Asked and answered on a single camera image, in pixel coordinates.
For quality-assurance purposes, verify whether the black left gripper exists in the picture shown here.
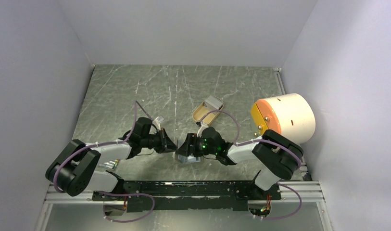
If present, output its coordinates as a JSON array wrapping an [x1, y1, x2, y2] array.
[[141, 128, 178, 154]]

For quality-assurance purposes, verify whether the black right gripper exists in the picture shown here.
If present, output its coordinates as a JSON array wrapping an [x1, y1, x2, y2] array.
[[175, 133, 217, 157]]

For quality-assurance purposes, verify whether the grey card holder wallet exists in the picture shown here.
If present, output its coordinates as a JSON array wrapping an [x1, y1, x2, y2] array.
[[174, 152, 203, 164]]

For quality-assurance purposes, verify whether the stack of credit cards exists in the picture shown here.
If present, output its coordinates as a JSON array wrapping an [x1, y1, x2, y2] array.
[[203, 95, 224, 111]]

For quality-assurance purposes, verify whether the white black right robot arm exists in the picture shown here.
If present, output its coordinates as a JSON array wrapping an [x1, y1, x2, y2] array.
[[175, 127, 304, 199]]

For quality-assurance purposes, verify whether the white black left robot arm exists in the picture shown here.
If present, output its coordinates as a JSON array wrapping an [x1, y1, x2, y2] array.
[[45, 117, 177, 200]]

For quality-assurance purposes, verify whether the beige oval tray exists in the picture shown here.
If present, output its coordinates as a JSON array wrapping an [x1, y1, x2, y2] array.
[[192, 101, 220, 125]]

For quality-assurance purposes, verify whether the pack of coloured markers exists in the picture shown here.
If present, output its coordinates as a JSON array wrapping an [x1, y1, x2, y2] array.
[[98, 160, 119, 171]]

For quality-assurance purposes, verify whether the cream cylinder orange lid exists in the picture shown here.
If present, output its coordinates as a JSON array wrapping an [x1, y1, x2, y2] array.
[[251, 93, 316, 144]]

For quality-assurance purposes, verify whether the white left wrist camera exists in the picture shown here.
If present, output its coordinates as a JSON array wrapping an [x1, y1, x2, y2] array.
[[153, 116, 164, 127]]

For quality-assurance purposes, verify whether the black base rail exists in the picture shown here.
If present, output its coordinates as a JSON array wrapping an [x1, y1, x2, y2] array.
[[92, 180, 281, 212]]

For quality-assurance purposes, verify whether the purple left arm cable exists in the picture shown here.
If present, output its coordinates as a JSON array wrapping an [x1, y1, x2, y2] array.
[[53, 101, 156, 223]]

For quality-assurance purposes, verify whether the aluminium frame rail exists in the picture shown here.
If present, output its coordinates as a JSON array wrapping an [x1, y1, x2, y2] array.
[[37, 181, 332, 231]]

